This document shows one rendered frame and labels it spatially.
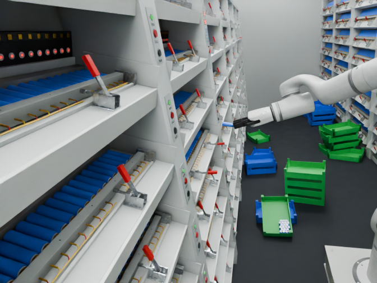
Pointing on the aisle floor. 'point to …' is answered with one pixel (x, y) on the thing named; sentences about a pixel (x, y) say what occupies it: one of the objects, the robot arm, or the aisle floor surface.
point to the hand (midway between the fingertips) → (238, 123)
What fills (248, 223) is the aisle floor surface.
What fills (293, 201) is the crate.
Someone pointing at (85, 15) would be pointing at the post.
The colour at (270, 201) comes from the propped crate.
